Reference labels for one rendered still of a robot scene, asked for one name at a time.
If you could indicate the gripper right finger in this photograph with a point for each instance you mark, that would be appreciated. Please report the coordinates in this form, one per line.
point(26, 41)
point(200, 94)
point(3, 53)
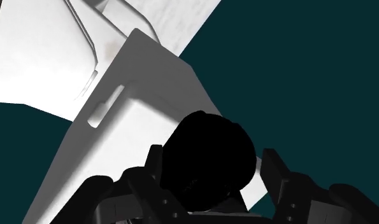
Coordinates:
point(301, 198)

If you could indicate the black round object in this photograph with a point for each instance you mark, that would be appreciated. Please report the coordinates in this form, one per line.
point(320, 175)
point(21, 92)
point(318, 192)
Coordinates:
point(207, 158)

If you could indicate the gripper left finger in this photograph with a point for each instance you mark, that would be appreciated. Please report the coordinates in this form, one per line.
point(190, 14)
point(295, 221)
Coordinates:
point(136, 192)

